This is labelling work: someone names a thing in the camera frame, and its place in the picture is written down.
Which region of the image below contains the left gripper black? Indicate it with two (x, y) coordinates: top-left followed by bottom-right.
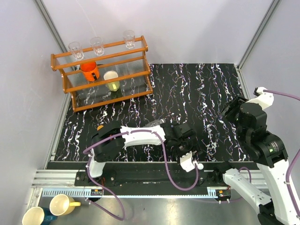
(173, 137), (202, 162)

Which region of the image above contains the clear plastic bottle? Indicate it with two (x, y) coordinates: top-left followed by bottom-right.
(143, 119), (165, 128)

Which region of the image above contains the small white bottle cap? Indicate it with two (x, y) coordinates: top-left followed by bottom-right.
(197, 163), (204, 170)

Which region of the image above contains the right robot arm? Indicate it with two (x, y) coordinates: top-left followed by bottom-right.
(213, 95), (300, 225)

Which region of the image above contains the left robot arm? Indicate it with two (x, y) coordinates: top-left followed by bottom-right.
(85, 119), (204, 186)

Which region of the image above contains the orange wooden shelf rack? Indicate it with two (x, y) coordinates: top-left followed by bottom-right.
(50, 36), (153, 112)

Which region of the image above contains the orange mug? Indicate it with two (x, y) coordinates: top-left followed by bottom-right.
(80, 62), (100, 82)

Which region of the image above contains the right clear glass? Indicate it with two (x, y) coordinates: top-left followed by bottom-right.
(123, 30), (135, 49)

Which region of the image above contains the clear glass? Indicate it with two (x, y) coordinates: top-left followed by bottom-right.
(123, 30), (135, 49)
(68, 42), (84, 60)
(90, 37), (104, 56)

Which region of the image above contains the middle clear glass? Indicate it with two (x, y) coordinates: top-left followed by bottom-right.
(90, 37), (104, 56)

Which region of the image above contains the yellow mug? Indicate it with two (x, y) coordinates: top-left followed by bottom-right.
(49, 194), (81, 216)

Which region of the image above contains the left clear glass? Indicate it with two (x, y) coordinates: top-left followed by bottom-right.
(68, 42), (84, 60)

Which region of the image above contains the cream blue mug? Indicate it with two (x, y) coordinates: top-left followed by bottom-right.
(22, 207), (58, 225)

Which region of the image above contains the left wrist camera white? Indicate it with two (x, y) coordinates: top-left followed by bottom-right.
(180, 152), (198, 172)

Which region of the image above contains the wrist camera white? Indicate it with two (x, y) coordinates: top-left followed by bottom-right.
(246, 87), (274, 110)
(180, 152), (198, 172)

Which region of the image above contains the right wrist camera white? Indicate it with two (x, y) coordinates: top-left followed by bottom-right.
(246, 87), (274, 110)

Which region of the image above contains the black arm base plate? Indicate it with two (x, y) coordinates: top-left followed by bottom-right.
(47, 163), (231, 197)

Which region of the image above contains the grey slotted cable duct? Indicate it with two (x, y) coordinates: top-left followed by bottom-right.
(42, 187), (217, 199)

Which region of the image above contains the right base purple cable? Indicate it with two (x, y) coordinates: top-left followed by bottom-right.
(194, 166), (253, 203)

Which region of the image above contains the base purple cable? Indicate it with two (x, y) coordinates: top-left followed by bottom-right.
(85, 164), (126, 221)
(194, 166), (253, 203)

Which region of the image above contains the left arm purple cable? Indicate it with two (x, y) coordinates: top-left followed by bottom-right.
(83, 131), (199, 191)

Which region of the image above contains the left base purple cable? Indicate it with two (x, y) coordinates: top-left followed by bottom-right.
(85, 164), (126, 221)

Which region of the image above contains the right corner aluminium post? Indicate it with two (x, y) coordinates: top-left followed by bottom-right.
(237, 0), (281, 70)

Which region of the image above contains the corner aluminium post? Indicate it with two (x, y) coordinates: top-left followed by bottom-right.
(237, 0), (281, 70)
(34, 0), (68, 54)

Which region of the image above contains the aluminium front rail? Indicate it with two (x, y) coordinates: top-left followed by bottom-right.
(30, 170), (300, 225)

